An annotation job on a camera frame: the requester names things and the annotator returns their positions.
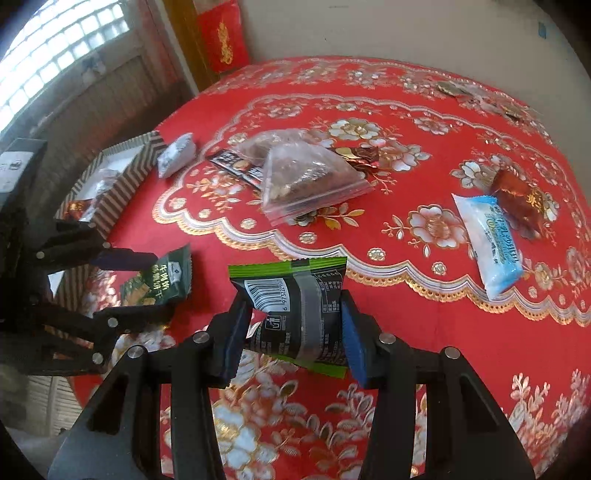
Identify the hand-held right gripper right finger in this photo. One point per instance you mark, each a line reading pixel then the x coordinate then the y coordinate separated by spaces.
pixel 353 344

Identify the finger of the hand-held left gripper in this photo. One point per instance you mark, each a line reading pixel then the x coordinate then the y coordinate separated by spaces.
pixel 124 261
pixel 138 316

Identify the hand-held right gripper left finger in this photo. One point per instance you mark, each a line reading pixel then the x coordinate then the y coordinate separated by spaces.
pixel 231 341

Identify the dark green biscuit packet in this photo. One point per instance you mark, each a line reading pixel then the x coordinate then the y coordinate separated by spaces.
pixel 161 277

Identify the black and green snack packet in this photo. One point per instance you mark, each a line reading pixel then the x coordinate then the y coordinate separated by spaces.
pixel 300 314

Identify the striped cardboard box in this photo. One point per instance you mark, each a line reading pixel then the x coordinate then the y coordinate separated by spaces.
pixel 129 177

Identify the brown coffee stick sachet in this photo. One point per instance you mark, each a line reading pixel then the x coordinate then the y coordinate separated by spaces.
pixel 231 166

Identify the clear zip bag of nuts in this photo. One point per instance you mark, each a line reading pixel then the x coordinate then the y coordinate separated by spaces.
pixel 304 180

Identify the white and blue snack packet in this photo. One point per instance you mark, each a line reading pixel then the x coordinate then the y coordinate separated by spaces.
pixel 496 244

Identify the red floral tablecloth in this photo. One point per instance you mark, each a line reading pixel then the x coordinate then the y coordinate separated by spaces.
pixel 415 323

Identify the small white snack packet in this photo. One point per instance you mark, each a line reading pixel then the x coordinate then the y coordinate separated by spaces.
pixel 175 154

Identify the glass block window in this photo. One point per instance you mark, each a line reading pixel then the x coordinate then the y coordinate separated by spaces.
pixel 55 55

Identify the brown slatted door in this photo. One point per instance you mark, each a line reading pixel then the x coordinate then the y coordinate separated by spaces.
pixel 152 83

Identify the shiny red-brown candy packet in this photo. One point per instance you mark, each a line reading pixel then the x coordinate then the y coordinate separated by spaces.
pixel 517 198

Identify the wooden door frame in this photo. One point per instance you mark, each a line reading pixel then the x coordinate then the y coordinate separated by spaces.
pixel 184 46

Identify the red wall poster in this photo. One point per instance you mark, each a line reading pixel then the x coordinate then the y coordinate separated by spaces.
pixel 224 37

